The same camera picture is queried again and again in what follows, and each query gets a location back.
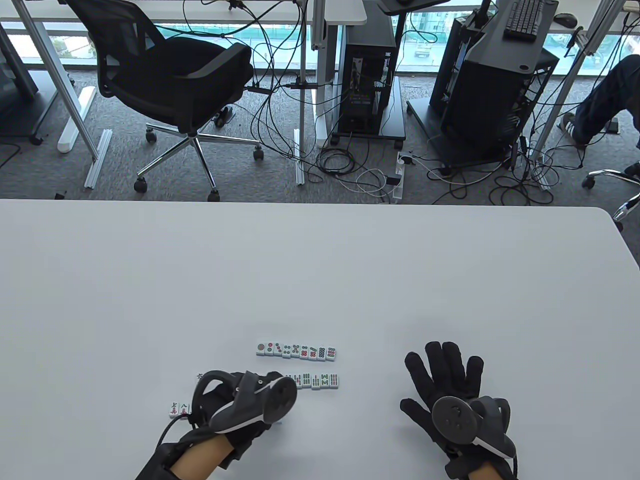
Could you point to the person's left hand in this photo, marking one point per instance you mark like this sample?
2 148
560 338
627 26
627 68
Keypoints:
250 442

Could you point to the person's right hand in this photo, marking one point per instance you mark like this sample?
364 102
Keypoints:
449 376

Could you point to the five-bamboo mahjong tile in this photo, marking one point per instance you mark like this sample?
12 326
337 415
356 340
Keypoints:
300 382

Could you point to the six-bamboo mahjong tile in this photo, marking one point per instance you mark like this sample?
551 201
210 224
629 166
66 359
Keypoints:
306 381

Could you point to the seven-bamboo mahjong tile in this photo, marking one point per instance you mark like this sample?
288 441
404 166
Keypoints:
316 381

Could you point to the three-circle mahjong tile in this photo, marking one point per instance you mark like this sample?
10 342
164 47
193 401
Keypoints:
278 350

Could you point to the eight-bamboo mahjong tile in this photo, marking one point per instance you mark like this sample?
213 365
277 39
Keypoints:
325 381

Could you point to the four-circle mahjong tile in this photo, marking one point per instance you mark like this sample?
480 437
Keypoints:
287 351

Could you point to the five-circle mahjong tile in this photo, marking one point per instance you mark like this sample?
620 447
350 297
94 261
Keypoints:
296 351

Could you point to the nine-bamboo mahjong tile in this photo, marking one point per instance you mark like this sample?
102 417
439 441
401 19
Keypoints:
334 380

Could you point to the six-circle mahjong tile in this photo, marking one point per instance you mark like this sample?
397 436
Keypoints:
305 352

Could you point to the seven-circle mahjong tile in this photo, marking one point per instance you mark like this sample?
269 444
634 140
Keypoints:
313 353

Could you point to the eight-circle mahjong tile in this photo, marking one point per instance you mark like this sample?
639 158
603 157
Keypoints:
322 353

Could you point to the nine-circle mahjong tile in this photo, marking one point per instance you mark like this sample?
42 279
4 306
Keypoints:
331 354

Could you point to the person's right forearm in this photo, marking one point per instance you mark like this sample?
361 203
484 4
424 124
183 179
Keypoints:
485 475

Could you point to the person's left forearm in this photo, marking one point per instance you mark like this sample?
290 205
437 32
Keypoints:
200 462

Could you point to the grey hand tracking controller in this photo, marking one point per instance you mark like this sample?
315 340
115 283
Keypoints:
260 400
457 421

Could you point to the white power strip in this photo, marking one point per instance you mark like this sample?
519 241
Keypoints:
397 194

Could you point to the black mesh office chair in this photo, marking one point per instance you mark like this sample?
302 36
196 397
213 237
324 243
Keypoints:
165 75
605 173

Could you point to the black wheeled computer cart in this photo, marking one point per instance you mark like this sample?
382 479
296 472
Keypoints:
420 115
392 125

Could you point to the black computer tower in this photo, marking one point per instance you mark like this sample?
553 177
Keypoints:
367 90
490 110

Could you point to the black white striped sneaker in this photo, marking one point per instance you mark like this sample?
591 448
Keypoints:
569 127

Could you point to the black foot pedal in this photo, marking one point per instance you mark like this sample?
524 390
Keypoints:
612 125
223 116

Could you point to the black monitor stand with tray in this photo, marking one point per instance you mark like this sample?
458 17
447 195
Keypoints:
415 5
520 55

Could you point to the black power strip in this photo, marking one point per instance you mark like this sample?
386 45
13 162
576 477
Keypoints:
257 89

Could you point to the black keyboard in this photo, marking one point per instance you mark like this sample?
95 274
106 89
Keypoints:
524 20

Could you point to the black computer mouse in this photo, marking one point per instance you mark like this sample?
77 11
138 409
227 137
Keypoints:
565 20

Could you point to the white standing desk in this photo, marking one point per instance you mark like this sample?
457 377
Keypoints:
350 12

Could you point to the dark grey equipment cart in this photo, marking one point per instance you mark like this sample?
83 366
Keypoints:
17 65

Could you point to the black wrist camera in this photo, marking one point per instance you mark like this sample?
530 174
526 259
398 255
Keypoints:
462 465

